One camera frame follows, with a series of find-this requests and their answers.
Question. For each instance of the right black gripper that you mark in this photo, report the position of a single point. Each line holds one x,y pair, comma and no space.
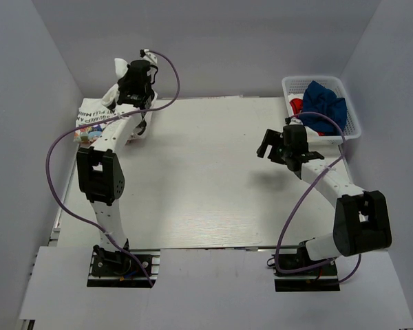
274,138

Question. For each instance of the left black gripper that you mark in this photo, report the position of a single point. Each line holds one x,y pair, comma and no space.
122,87

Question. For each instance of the white t-shirt black graphic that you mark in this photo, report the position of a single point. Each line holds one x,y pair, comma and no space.
143,119

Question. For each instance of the white t-shirt red graphic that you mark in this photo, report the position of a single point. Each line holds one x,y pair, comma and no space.
296,104

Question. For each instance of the dark blue t-shirt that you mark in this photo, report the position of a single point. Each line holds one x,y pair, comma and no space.
322,100

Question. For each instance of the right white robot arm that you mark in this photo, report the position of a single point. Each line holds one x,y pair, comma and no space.
361,222

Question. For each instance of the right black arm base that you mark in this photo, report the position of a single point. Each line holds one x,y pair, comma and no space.
321,279

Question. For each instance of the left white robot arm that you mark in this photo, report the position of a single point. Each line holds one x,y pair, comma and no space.
100,176

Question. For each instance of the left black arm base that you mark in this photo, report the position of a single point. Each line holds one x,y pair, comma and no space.
127,274

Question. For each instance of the folded white cartoon t-shirt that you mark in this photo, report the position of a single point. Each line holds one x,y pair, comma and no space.
90,112

